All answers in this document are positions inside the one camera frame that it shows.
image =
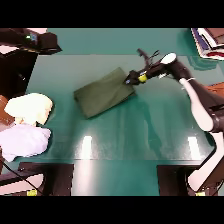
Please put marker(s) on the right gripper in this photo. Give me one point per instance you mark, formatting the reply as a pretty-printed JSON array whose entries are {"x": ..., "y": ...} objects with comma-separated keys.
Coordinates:
[{"x": 136, "y": 77}]

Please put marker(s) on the dark green shirt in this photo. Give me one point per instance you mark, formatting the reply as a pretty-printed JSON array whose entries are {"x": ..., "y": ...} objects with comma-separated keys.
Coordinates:
[{"x": 101, "y": 95}]

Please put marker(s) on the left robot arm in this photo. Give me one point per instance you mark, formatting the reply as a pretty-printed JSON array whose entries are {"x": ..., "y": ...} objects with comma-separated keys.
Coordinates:
[{"x": 56, "y": 178}]

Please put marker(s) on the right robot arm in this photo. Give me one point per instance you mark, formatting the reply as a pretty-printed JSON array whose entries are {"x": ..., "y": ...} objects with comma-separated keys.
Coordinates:
[{"x": 200, "y": 106}]

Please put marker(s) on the heap of clothes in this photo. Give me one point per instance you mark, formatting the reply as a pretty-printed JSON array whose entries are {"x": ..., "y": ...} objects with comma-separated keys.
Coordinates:
[{"x": 210, "y": 43}]

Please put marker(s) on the cream garment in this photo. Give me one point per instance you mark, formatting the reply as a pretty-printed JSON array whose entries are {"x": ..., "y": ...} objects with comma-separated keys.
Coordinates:
[{"x": 30, "y": 107}]

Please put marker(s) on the pale lilac garment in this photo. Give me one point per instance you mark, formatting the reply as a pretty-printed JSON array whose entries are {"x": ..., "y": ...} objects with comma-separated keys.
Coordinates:
[{"x": 21, "y": 141}]

